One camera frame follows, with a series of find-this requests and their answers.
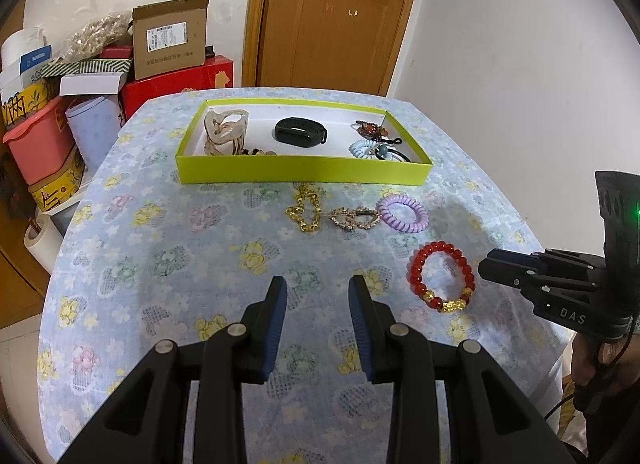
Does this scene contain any floral tablecloth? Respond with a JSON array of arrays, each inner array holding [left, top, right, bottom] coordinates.
[[37, 86, 573, 464]]

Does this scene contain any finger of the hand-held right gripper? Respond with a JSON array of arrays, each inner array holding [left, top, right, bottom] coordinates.
[[489, 249, 608, 283], [477, 258, 599, 316]]

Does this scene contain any brown cardboard box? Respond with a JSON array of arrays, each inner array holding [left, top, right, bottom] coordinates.
[[131, 0, 212, 81]]

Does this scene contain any pink plastic bin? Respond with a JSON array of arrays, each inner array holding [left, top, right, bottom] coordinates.
[[2, 96, 76, 186]]

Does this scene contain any brown beaded hair tie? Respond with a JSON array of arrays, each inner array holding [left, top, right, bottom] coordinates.
[[351, 120, 403, 144]]

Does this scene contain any green striped box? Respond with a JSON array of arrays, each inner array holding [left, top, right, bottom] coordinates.
[[40, 58, 133, 79]]

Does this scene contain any wooden door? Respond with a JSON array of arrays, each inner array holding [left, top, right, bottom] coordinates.
[[241, 0, 418, 97]]

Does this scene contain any yellow patterned tin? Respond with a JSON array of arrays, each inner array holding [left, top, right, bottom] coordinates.
[[0, 79, 61, 127]]

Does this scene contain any white and blue box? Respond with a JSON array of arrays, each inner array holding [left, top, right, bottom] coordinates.
[[0, 44, 55, 95]]

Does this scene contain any black hair tie teal bead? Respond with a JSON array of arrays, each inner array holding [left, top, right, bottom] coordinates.
[[372, 142, 413, 164]]

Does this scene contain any white open box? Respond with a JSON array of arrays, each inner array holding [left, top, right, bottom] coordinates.
[[59, 71, 132, 96]]

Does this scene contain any dark red box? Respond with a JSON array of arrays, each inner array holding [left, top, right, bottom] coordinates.
[[100, 44, 135, 61]]

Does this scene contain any red bead bracelet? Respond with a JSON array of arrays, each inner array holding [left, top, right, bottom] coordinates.
[[409, 241, 476, 314]]

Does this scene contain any beige hair claw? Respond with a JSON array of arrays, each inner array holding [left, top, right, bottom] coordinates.
[[202, 106, 250, 157]]

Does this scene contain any black fitness band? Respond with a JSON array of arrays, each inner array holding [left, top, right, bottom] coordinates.
[[274, 116, 330, 145]]

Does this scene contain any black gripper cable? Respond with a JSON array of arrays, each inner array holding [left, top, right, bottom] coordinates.
[[542, 316, 640, 420]]

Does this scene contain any large red box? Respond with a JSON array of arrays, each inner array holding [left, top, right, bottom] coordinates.
[[121, 56, 235, 122]]

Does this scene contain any large white paper roll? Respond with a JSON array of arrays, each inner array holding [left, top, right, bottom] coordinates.
[[0, 28, 48, 77]]

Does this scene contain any gold chain bracelet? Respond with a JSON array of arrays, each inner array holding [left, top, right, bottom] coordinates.
[[286, 185, 323, 233]]

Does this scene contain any small white paper roll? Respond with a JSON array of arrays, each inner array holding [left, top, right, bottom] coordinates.
[[24, 214, 63, 272]]

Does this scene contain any yellow tin under bin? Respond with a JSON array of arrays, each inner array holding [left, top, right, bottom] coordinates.
[[27, 156, 85, 212]]

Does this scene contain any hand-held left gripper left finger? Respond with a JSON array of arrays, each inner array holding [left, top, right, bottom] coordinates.
[[60, 275, 288, 464]]

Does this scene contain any yellow-green cardboard box tray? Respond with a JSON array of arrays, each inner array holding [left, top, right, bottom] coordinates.
[[175, 98, 433, 186]]

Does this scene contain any person's right hand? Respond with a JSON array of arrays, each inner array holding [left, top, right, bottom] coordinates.
[[570, 329, 640, 397]]

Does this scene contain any rhinestone hair clip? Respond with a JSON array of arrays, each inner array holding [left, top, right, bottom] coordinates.
[[327, 206, 381, 233]]

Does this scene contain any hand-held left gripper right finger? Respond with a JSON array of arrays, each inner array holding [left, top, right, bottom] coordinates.
[[348, 274, 576, 464]]

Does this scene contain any clear bag of beige pieces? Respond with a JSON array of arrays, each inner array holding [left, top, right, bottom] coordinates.
[[67, 11, 133, 62]]

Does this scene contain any light blue cylinder container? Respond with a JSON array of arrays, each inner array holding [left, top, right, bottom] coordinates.
[[65, 95, 121, 176]]

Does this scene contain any purple coil hair tie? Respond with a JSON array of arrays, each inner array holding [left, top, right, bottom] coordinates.
[[375, 195, 429, 235]]

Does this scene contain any light blue coil hair tie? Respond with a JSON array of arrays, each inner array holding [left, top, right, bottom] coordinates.
[[348, 139, 381, 161]]

